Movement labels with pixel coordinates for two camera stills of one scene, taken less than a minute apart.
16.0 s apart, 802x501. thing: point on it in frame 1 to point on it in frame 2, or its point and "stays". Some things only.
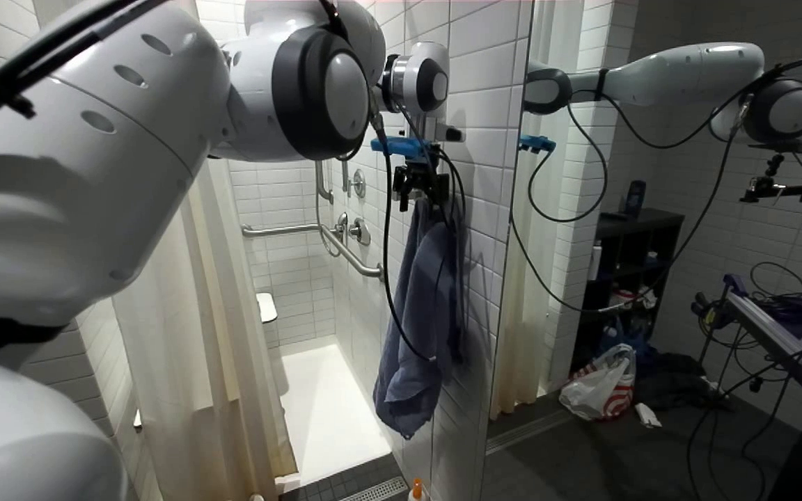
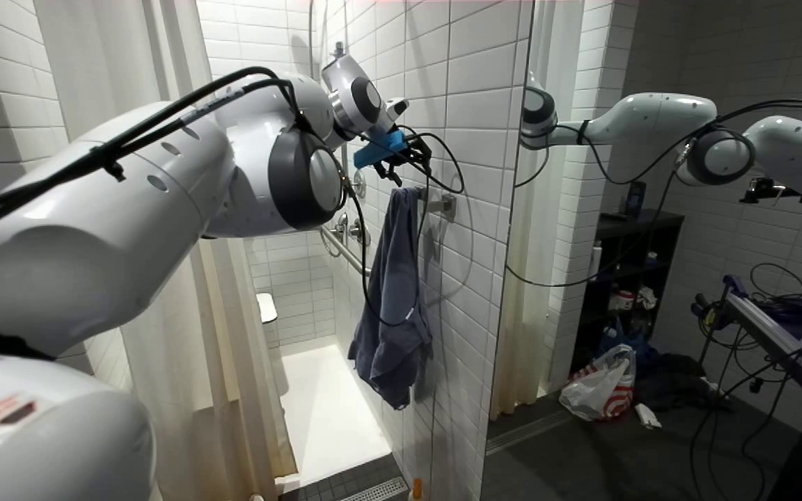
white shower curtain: [178, 362] stays
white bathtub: [328, 422] stays
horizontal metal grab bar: [363, 268] stays
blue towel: [430, 325] to [391, 337]
